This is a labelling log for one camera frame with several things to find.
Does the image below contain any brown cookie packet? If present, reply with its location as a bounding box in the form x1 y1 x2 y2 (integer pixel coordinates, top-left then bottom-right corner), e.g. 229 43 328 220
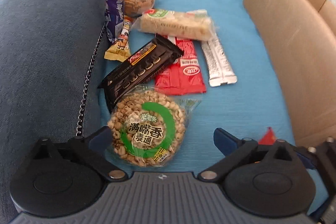
124 0 156 17

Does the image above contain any purple snack packet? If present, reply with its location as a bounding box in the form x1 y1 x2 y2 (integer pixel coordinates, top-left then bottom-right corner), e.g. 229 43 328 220
104 0 124 46

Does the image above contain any open cardboard box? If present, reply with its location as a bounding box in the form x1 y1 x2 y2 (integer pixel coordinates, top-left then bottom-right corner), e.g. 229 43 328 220
243 0 335 147

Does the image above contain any round puffed grain cake packet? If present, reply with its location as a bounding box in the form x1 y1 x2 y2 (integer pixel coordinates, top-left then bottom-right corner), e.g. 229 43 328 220
108 85 201 167

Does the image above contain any yellow candy wrapper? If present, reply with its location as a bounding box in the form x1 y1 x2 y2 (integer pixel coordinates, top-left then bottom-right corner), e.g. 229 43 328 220
104 15 133 62

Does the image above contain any white rice cracker packet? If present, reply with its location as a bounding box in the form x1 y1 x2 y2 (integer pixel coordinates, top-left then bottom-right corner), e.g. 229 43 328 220
132 9 216 41

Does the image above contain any small red candy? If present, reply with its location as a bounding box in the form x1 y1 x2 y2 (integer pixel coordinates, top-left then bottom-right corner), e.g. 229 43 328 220
258 127 277 145

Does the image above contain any silver stick sachet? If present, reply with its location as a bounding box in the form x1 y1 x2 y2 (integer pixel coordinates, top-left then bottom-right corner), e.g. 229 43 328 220
201 35 238 87

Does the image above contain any blue fan-pattern sofa cover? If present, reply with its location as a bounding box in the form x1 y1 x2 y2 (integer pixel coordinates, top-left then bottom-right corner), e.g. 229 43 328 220
98 0 336 215

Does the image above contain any red snack sachet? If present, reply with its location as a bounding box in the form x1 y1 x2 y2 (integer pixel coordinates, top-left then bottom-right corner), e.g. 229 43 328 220
154 36 206 96

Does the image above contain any black biscuit packet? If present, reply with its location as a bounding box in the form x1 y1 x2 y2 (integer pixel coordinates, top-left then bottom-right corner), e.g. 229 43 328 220
98 35 184 113

